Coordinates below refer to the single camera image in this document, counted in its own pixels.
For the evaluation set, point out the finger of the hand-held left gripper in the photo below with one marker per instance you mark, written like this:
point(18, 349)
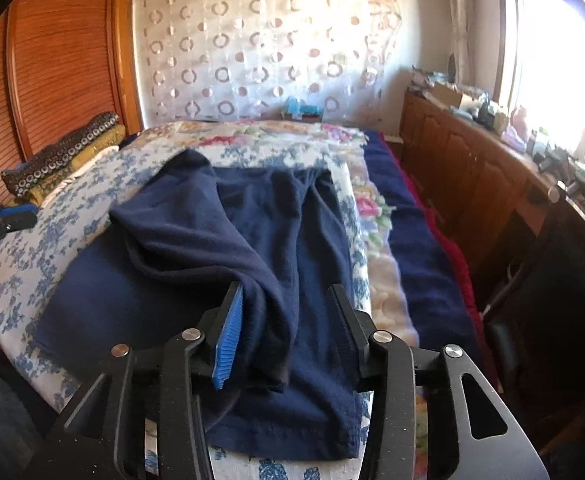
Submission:
point(22, 217)

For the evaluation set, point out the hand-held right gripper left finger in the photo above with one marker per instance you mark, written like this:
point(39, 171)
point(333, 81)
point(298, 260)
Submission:
point(228, 335)

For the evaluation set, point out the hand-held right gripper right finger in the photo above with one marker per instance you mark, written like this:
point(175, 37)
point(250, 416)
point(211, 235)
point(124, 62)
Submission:
point(345, 325)

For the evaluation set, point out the navy sweatshirt with orange print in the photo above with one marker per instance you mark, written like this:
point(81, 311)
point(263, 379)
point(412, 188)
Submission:
point(282, 220)

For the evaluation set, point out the white blue floral bed cover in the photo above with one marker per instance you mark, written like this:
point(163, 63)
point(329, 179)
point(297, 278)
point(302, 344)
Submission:
point(47, 220)

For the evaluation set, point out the navy blanket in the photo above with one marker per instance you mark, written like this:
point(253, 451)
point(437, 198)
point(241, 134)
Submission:
point(422, 250)

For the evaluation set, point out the mustard folded cloth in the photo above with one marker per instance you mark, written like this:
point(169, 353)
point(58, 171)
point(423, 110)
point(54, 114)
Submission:
point(108, 137)

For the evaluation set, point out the red blanket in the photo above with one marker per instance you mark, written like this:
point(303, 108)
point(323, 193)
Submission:
point(465, 270)

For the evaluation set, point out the wooden wardrobe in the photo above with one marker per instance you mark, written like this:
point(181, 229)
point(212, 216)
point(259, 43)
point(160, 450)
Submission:
point(57, 60)

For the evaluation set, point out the dark cloth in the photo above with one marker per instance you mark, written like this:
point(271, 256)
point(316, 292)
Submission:
point(7, 420)

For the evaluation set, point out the wooden sideboard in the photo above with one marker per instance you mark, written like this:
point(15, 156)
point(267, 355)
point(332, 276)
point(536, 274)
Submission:
point(462, 160)

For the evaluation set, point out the black chair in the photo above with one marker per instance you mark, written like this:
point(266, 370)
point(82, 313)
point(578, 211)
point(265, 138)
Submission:
point(557, 310)

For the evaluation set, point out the blue box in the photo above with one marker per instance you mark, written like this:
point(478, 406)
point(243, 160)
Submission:
point(300, 109)

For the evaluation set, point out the cardboard box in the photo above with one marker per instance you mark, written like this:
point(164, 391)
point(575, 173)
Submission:
point(447, 94)

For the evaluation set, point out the pink figurine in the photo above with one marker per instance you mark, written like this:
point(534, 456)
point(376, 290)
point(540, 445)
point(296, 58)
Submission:
point(519, 122)

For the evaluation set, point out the black tool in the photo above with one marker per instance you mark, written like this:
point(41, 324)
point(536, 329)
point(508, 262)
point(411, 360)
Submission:
point(567, 170)

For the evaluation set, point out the white circle-patterned curtain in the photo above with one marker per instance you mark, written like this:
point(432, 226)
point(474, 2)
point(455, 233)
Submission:
point(272, 35)

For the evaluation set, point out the lace window curtain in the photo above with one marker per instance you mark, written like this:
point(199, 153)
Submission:
point(460, 25)

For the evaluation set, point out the window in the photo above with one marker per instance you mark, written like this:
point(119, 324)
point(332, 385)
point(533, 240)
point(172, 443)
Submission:
point(557, 60)

